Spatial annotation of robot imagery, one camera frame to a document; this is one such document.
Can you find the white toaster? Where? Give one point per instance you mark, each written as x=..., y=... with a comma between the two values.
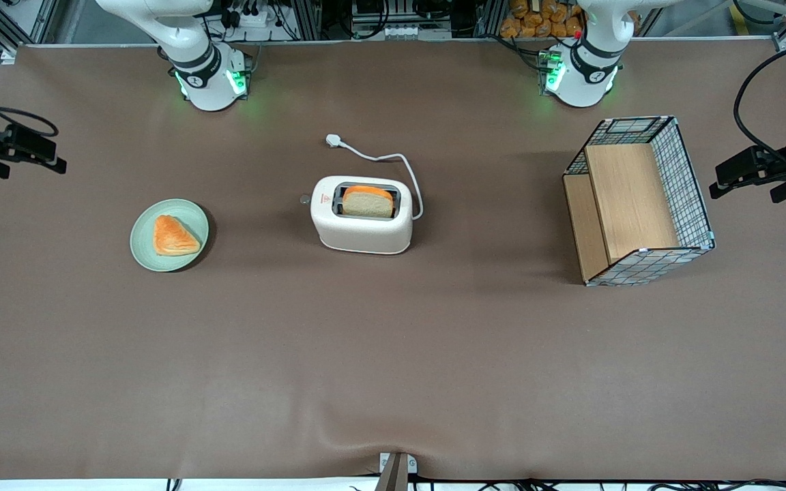
x=362, y=235

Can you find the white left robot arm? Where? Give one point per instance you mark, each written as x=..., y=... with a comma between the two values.
x=584, y=75

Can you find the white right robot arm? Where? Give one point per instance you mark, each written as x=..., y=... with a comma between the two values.
x=202, y=75

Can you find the bread slice in toaster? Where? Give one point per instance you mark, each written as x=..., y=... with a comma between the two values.
x=368, y=202

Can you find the wooden step shelf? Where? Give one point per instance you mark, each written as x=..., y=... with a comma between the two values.
x=632, y=204

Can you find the pale green plate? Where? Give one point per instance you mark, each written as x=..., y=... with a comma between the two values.
x=144, y=239

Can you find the orange triangular pastry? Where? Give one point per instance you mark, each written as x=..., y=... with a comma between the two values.
x=173, y=236

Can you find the white power strip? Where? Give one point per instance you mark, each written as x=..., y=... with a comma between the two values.
x=253, y=18

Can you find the pile of orange bread rolls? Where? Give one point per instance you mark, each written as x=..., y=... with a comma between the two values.
x=536, y=19

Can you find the brown table mat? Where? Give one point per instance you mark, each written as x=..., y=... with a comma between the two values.
x=393, y=354

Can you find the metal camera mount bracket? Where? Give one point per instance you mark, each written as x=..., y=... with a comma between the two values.
x=396, y=472

